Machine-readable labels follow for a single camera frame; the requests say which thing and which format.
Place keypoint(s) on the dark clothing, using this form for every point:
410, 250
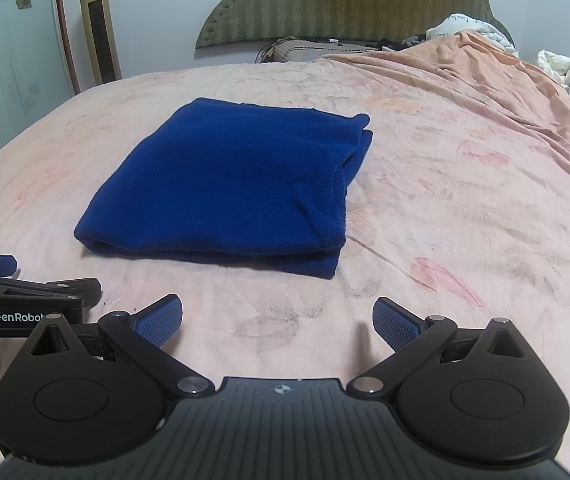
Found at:
410, 40

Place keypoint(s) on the orange blanket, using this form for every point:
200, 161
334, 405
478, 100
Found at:
465, 70

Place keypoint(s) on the gold tower fan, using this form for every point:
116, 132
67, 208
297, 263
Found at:
99, 30

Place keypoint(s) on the pink floral bed sheet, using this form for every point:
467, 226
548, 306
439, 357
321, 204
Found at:
465, 235

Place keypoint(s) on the blue beaded sweater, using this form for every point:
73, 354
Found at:
225, 185

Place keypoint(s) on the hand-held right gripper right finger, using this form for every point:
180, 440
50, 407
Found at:
395, 322

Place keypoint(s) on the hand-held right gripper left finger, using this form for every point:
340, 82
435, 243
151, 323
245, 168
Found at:
157, 317

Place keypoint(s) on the white flower print wardrobe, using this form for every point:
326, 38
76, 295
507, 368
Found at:
10, 60

